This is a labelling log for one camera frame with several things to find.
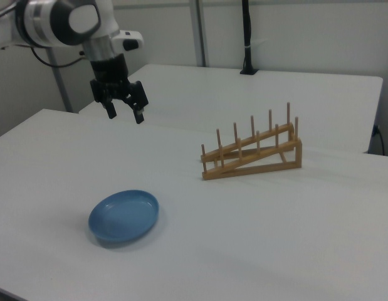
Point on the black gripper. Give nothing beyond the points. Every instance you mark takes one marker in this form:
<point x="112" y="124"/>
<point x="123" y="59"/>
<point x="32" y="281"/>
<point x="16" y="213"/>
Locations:
<point x="110" y="73"/>

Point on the blue round plate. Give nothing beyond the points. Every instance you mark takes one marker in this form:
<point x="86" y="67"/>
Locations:
<point x="124" y="216"/>

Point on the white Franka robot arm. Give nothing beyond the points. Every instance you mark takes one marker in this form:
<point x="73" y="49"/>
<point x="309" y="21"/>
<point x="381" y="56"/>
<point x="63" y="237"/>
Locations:
<point x="55" y="22"/>

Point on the wooden plate rack with pegs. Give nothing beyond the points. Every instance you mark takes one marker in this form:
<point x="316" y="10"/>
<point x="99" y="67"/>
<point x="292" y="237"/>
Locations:
<point x="253" y="167"/>

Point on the grey partition post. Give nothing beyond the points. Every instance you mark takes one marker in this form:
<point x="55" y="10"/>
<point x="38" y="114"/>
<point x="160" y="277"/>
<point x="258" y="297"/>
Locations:
<point x="201" y="31"/>

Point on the black camera pole with clamp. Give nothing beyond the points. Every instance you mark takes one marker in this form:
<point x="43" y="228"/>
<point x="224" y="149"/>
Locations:
<point x="248" y="37"/>

